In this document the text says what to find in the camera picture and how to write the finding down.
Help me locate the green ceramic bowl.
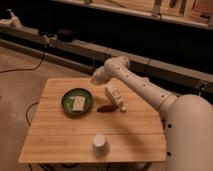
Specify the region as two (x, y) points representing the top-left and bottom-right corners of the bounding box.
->
(61, 88), (93, 117)

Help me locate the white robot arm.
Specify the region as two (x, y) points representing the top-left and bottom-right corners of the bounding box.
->
(91, 56), (213, 171)

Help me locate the white block in bowl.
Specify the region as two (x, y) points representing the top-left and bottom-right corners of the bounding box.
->
(72, 96), (85, 112)

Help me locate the white plastic bottle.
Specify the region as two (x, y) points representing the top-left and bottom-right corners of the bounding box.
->
(105, 84), (126, 112)

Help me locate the dark red chili pepper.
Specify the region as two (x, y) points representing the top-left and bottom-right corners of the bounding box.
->
(97, 105), (118, 113)

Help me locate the dark round object on ledge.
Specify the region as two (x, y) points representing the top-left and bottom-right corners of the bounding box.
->
(56, 28), (75, 42)

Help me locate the white paper cup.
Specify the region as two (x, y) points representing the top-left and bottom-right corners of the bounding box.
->
(92, 134), (109, 157)

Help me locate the wooden table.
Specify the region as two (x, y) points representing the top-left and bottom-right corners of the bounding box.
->
(19, 78), (166, 163)

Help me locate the white object on ledge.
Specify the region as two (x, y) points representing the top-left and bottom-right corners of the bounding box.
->
(0, 9), (22, 29)

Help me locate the black floor cable left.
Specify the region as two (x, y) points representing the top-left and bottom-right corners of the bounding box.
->
(0, 49), (46, 128)

